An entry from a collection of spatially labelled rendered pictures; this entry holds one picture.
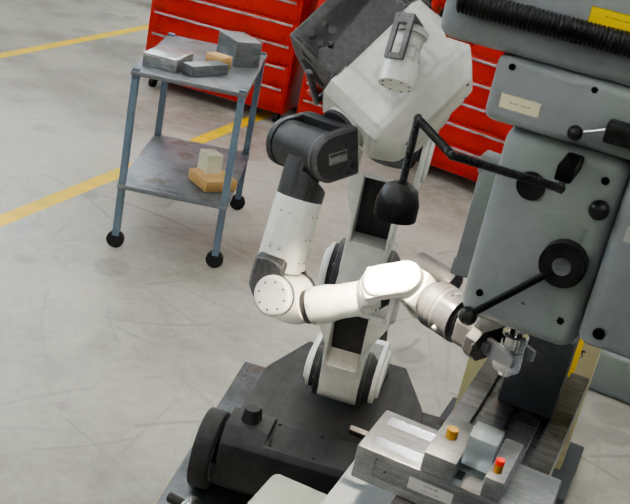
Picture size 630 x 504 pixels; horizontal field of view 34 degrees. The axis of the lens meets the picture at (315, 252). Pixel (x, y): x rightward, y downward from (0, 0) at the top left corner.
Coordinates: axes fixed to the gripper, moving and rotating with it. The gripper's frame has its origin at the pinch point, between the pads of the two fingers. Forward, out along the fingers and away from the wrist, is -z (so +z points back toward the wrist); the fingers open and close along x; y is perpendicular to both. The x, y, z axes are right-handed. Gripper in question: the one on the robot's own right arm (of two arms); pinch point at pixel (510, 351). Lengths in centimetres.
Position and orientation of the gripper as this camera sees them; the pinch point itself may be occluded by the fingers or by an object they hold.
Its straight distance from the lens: 177.9
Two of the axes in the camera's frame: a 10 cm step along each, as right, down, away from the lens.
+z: -6.4, -4.2, 6.4
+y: -2.0, 9.0, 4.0
